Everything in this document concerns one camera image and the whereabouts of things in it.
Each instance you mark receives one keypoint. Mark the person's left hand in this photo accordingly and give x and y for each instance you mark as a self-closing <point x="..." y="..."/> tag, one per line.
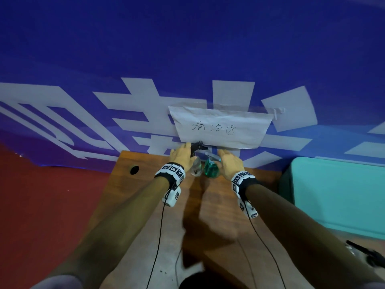
<point x="183" y="156"/>

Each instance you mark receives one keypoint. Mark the teal spray bottle blue sprayer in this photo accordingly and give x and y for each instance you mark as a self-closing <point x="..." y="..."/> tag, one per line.
<point x="212" y="170"/>

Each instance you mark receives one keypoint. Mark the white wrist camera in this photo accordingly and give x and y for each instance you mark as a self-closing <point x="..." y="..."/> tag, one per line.
<point x="172" y="197"/>
<point x="249" y="210"/>

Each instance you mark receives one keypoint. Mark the person's right forearm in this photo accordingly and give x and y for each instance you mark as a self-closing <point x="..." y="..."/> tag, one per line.
<point x="300" y="234"/>

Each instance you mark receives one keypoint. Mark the marker wristband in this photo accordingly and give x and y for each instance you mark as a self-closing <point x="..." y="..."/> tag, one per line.
<point x="171" y="170"/>
<point x="242" y="179"/>

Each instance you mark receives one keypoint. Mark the person's right hand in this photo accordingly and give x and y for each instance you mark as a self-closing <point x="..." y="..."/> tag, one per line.
<point x="231" y="167"/>

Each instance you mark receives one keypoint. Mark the clear tape strip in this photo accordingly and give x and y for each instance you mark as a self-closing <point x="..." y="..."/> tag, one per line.
<point x="278" y="111"/>

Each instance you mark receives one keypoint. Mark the left marker wristband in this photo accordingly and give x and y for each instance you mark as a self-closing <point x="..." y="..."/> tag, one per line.
<point x="171" y="170"/>

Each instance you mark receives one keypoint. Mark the person's grey shirt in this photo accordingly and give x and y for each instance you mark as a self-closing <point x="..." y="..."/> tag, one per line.
<point x="57" y="282"/>

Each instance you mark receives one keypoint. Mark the clear spray bottle black sprayer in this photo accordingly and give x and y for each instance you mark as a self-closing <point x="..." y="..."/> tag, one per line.
<point x="196" y="170"/>
<point x="373" y="255"/>

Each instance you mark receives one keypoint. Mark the person's left forearm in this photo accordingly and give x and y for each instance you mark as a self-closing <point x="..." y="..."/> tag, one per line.
<point x="114" y="237"/>

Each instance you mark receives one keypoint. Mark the white paper sign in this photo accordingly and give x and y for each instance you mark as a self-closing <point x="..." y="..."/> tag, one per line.
<point x="240" y="138"/>

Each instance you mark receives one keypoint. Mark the right marker wristband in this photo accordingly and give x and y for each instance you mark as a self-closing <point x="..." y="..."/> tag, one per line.
<point x="242" y="179"/>

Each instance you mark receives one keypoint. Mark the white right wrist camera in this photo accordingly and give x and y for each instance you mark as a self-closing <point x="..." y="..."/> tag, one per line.
<point x="249" y="210"/>

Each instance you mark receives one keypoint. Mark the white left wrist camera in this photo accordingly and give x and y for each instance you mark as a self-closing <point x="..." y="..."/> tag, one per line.
<point x="172" y="197"/>

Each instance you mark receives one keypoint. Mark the green plastic storage bin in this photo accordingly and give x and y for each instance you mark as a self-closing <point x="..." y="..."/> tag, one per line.
<point x="337" y="195"/>

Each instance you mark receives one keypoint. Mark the blue banner with white print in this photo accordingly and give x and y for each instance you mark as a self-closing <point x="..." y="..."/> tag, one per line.
<point x="180" y="42"/>

